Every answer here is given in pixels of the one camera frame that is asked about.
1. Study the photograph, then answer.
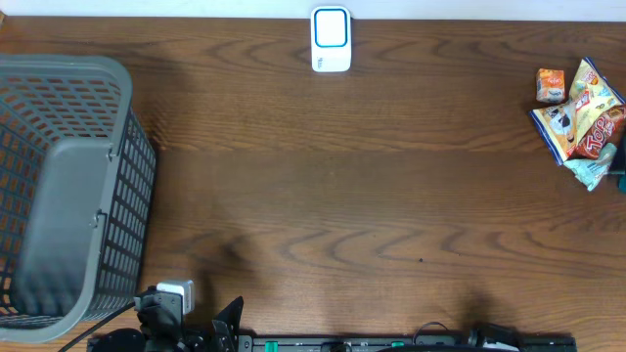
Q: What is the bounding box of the mint green wipes pack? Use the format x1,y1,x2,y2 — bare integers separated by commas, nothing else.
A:
563,143,617,192

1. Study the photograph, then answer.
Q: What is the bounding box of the orange white snack packet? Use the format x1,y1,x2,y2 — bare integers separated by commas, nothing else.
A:
536,68,565,104

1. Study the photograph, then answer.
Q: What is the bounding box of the blue Listerine mouthwash bottle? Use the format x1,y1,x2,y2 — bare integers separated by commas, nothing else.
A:
609,139,626,193

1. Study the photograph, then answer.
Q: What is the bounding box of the red chocolate bar wrapper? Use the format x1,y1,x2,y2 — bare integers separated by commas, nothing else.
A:
574,105,625,159

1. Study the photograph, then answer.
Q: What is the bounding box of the yellow white wipes packet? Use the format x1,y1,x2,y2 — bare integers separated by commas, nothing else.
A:
529,57,625,165

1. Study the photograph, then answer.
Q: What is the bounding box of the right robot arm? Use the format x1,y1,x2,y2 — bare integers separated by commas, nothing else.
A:
468,323,521,351

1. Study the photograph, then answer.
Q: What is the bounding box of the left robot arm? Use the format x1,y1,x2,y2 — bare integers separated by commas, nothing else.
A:
87,289,244,352

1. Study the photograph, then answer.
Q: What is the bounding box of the white barcode scanner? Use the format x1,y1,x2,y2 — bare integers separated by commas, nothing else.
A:
310,6,352,73

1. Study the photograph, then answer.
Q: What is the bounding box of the grey plastic shopping basket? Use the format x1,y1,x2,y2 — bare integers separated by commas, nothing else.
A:
1,55,157,343

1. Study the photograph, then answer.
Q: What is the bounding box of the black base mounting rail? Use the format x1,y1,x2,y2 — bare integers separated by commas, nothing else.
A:
86,333,578,352

